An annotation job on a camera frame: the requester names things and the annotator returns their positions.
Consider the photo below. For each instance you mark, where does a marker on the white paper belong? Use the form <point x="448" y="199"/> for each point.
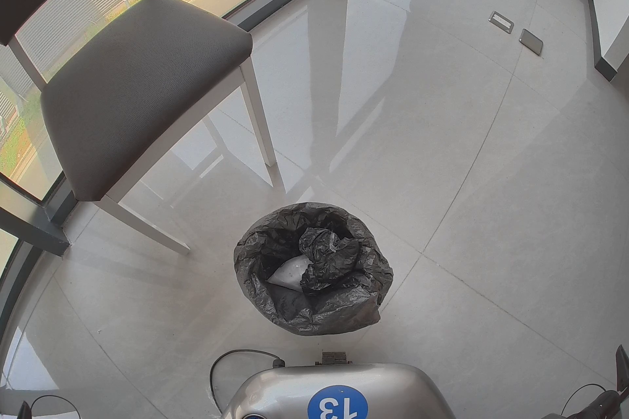
<point x="290" y="277"/>

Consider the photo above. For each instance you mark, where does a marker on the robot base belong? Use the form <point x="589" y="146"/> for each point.
<point x="295" y="392"/>

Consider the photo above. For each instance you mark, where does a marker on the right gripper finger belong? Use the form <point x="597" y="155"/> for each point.
<point x="623" y="370"/>

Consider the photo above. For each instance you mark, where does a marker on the white chair dark grey seat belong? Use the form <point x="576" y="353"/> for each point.
<point x="137" y="88"/>

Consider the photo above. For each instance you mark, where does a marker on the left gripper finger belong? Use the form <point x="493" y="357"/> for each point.
<point x="24" y="412"/>

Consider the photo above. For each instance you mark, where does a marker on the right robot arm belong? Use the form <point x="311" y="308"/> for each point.
<point x="602" y="405"/>

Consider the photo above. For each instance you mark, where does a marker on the black plastic bag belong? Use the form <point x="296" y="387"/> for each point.
<point x="344" y="309"/>

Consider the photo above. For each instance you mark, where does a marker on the black plastic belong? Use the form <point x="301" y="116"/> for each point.
<point x="329" y="260"/>

